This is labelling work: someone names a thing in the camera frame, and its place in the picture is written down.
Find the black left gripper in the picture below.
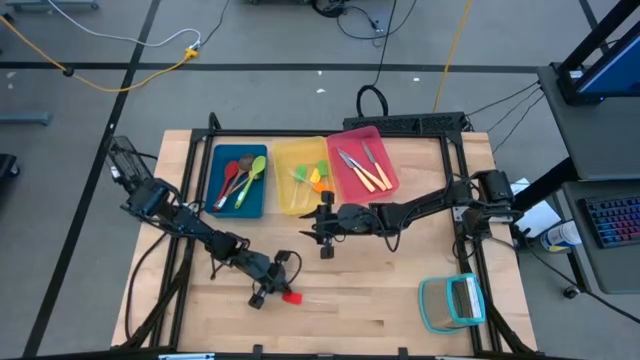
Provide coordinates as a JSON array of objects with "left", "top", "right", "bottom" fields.
[{"left": 234, "top": 248, "right": 294, "bottom": 310}]

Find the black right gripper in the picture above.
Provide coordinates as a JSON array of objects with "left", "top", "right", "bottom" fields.
[{"left": 298, "top": 191, "right": 381, "bottom": 260}]

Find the red spatula clear handle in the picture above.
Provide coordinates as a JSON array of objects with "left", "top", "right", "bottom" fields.
[{"left": 281, "top": 291, "right": 344, "bottom": 307}]

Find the yellow spatula clear handle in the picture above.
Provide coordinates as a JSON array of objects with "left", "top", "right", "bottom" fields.
[{"left": 304, "top": 167, "right": 322, "bottom": 206}]

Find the green spatula clear handle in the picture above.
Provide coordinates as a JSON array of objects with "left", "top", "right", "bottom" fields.
[
  {"left": 289, "top": 164, "right": 309, "bottom": 211},
  {"left": 317, "top": 159, "right": 331, "bottom": 194}
]

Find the cream-handled table knife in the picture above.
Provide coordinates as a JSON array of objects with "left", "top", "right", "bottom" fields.
[
  {"left": 342, "top": 152, "right": 390, "bottom": 193},
  {"left": 360, "top": 139, "right": 395, "bottom": 191},
  {"left": 337, "top": 148, "right": 377, "bottom": 194}
]

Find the gold metal spoon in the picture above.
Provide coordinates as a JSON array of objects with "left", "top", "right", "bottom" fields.
[{"left": 217, "top": 153, "right": 256, "bottom": 211}]

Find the red plastic spoon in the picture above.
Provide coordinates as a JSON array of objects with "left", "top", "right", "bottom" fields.
[{"left": 213, "top": 159, "right": 240, "bottom": 209}]

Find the yellow plastic bin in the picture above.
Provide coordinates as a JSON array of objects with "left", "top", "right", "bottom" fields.
[{"left": 272, "top": 135, "right": 339, "bottom": 216}]

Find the pink plastic bin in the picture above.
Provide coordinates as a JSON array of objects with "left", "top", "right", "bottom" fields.
[{"left": 326, "top": 125, "right": 401, "bottom": 206}]

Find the blue plastic bin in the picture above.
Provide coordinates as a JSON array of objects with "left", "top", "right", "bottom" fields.
[{"left": 204, "top": 143, "right": 269, "bottom": 220}]

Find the black perforated metal box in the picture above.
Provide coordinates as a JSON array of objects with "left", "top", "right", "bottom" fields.
[{"left": 342, "top": 111, "right": 469, "bottom": 134}]

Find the white wipes canister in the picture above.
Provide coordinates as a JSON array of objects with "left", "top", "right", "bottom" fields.
[{"left": 539, "top": 219, "right": 584, "bottom": 253}]

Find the dark grey desk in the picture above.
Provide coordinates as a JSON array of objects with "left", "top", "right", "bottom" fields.
[{"left": 537, "top": 64, "right": 640, "bottom": 181}]

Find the grey keyboard desk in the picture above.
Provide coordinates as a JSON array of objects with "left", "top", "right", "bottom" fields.
[{"left": 562, "top": 179, "right": 640, "bottom": 296}]

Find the backlit computer keyboard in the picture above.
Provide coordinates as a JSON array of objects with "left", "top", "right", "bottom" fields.
[{"left": 582, "top": 193, "right": 640, "bottom": 250}]

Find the grey floor bar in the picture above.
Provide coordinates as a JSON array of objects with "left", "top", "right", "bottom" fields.
[{"left": 0, "top": 111, "right": 53, "bottom": 126}]

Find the blue screen monitor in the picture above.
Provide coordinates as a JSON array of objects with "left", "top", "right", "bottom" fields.
[{"left": 574, "top": 29, "right": 640, "bottom": 99}]

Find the black monitor stand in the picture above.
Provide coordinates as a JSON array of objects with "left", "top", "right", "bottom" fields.
[{"left": 552, "top": 0, "right": 640, "bottom": 106}]

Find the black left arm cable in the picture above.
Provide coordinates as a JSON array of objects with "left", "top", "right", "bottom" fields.
[{"left": 272, "top": 248, "right": 305, "bottom": 291}]

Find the black cable loop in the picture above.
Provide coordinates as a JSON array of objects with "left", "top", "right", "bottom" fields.
[{"left": 355, "top": 83, "right": 390, "bottom": 119}]

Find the black floor cable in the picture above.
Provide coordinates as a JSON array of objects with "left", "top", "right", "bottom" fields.
[{"left": 369, "top": 0, "right": 399, "bottom": 89}]

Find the black wire mesh box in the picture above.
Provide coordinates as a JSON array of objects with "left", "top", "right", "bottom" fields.
[{"left": 105, "top": 135, "right": 154, "bottom": 195}]

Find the yellow floor extension cable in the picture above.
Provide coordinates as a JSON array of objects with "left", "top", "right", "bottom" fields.
[{"left": 0, "top": 14, "right": 201, "bottom": 94}]

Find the yellow hanging cable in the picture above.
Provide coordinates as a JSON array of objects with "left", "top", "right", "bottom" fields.
[{"left": 432, "top": 0, "right": 474, "bottom": 114}]

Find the white floor cable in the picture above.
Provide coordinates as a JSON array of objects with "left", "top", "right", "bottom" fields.
[{"left": 44, "top": 0, "right": 202, "bottom": 49}]

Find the black slanted post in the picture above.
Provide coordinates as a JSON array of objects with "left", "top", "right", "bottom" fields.
[{"left": 509, "top": 157, "right": 581, "bottom": 214}]

